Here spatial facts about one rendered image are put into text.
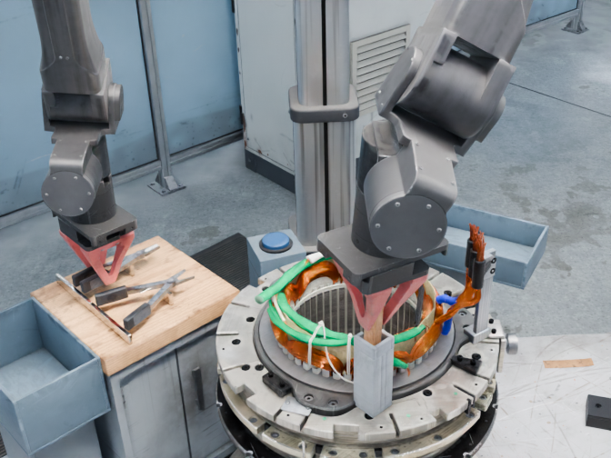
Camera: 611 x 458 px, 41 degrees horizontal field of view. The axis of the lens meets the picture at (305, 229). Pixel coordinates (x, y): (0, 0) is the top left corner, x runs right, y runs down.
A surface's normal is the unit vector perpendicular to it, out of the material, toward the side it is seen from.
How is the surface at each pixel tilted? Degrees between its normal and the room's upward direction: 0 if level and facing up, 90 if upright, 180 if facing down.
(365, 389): 90
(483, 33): 74
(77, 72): 115
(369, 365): 90
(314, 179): 90
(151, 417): 90
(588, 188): 0
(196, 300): 0
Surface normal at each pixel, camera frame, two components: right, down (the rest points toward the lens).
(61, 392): 0.68, 0.37
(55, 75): 0.01, 0.84
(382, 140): 0.05, -0.82
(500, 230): -0.49, 0.47
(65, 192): 0.05, 0.52
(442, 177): 0.48, -0.67
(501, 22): 0.20, 0.26
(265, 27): -0.76, 0.36
